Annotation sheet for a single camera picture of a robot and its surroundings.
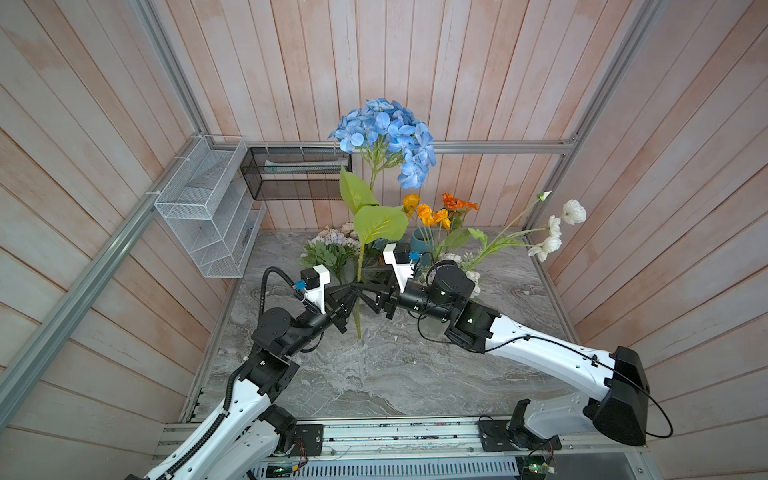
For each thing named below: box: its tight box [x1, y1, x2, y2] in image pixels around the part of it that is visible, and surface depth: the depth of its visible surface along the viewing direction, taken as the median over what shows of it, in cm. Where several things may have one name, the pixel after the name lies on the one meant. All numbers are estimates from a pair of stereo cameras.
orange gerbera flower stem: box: [442, 192, 479, 259], surface depth 72 cm
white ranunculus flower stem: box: [466, 190, 587, 271], surface depth 67 cm
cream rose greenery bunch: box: [299, 222, 361, 284], surface depth 105 cm
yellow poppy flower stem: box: [402, 194, 451, 259], surface depth 71 cm
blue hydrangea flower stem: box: [329, 98, 437, 339], surface depth 46 cm
